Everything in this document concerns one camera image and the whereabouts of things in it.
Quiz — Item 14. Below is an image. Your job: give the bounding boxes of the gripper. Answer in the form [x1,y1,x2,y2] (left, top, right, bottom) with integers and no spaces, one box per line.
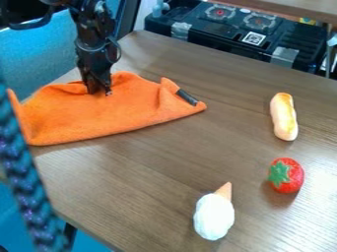
[72,36,123,97]

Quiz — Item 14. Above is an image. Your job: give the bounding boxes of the orange cloth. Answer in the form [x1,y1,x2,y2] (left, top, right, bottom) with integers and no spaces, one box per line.
[5,70,209,148]

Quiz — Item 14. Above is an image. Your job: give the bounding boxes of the black toy stove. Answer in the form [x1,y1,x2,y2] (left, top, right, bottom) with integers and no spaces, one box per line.
[143,0,329,75]

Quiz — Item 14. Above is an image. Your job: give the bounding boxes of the white toy ice cream cone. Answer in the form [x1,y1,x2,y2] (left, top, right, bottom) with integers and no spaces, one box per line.
[192,181,237,242]

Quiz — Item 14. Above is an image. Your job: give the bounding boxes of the toy bread loaf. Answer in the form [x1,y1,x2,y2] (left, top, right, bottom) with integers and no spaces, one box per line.
[268,92,301,143]

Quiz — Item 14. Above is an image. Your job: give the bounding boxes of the red toy strawberry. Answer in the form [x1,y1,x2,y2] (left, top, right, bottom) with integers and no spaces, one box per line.
[265,157,307,195]

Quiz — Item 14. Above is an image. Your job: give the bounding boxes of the blue braided cable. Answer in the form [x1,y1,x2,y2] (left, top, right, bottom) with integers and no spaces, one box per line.
[0,77,76,252]

